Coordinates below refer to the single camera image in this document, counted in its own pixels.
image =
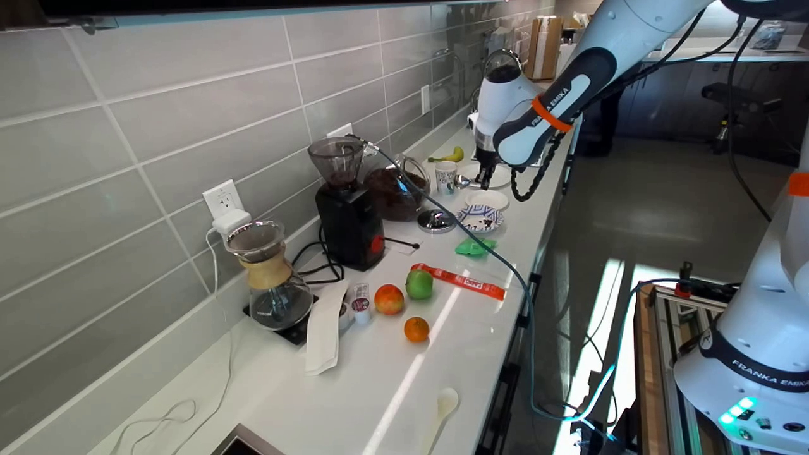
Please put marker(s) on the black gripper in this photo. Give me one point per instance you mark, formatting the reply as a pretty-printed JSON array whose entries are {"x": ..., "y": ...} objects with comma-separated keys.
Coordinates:
[{"x": 487, "y": 165}]

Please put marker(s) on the patterned paper cup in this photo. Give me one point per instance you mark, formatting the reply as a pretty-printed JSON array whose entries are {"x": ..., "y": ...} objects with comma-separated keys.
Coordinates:
[{"x": 445, "y": 177}]

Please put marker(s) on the white plastic spoon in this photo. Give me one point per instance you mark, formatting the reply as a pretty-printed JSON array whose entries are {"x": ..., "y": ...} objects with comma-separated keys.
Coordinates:
[{"x": 449, "y": 401}]

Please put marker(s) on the white wall outlet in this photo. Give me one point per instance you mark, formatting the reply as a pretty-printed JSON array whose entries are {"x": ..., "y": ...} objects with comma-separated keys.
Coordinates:
[{"x": 227, "y": 209}]

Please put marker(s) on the yellow banana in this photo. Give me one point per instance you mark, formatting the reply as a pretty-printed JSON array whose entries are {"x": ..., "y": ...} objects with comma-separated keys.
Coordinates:
[{"x": 454, "y": 156}]

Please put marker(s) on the green apple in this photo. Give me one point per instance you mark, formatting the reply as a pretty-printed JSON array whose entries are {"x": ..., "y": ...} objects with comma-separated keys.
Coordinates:
[{"x": 419, "y": 287}]

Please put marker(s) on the chrome jar lid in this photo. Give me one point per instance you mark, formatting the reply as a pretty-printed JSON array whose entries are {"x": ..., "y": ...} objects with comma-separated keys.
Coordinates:
[{"x": 436, "y": 220}]

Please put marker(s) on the small orange mandarin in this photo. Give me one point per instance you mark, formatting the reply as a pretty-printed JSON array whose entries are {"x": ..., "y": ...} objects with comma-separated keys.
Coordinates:
[{"x": 419, "y": 330}]

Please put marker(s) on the white paper coffee filter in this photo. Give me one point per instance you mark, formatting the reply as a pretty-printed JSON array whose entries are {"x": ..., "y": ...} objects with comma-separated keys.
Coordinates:
[{"x": 323, "y": 333}]

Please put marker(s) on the coffee pod capsule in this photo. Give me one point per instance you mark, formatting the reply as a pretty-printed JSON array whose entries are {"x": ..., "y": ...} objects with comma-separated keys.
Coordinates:
[{"x": 363, "y": 310}]

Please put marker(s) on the black scale under carafe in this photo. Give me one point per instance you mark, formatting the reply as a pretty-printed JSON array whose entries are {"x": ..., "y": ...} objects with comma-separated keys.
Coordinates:
[{"x": 291, "y": 330}]

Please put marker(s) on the orange snack stick packet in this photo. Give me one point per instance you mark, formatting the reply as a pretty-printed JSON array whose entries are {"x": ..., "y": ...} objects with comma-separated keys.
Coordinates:
[{"x": 469, "y": 285}]

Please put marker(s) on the small white paper plate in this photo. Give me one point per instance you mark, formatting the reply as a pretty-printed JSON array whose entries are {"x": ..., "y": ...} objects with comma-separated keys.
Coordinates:
[{"x": 490, "y": 197}]

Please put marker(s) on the red orange apple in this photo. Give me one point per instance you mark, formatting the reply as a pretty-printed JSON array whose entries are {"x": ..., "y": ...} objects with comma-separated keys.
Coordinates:
[{"x": 387, "y": 300}]

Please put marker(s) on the black coffee grinder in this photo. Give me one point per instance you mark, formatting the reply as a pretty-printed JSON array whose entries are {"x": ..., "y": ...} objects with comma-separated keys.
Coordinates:
[{"x": 349, "y": 215}]

